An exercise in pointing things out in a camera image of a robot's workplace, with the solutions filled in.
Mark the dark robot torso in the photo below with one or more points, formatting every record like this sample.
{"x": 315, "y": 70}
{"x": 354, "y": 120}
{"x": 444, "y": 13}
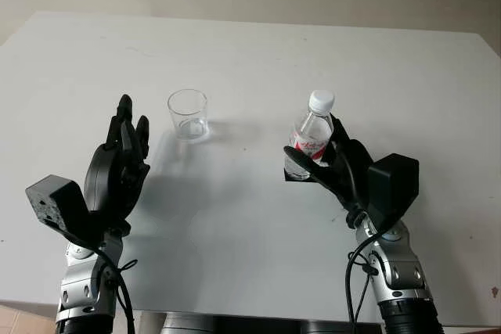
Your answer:
{"x": 188, "y": 324}

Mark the black tape strip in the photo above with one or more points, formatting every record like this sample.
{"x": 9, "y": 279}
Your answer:
{"x": 291, "y": 179}

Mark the clear plastic water bottle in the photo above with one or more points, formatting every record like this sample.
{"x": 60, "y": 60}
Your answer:
{"x": 313, "y": 130}

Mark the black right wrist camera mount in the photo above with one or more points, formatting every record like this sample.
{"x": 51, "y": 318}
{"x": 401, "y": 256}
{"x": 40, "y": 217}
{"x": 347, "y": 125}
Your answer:
{"x": 395, "y": 185}

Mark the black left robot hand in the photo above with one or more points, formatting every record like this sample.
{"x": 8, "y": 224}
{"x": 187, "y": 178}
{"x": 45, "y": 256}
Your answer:
{"x": 103, "y": 177}

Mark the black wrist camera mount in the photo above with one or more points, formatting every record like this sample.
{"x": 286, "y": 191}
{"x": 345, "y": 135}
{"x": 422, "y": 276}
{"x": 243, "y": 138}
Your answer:
{"x": 395, "y": 185}
{"x": 58, "y": 205}

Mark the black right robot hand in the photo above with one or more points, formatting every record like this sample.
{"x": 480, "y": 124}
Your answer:
{"x": 352, "y": 169}

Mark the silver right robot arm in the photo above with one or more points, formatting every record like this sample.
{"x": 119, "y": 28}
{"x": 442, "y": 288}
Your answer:
{"x": 399, "y": 279}

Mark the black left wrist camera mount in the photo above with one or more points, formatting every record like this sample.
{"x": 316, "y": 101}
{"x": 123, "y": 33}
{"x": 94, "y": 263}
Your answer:
{"x": 58, "y": 205}

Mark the clear plastic cup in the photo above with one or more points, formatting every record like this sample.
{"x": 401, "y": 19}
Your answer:
{"x": 188, "y": 119}

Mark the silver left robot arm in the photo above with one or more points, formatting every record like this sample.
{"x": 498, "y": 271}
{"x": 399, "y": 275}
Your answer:
{"x": 84, "y": 291}

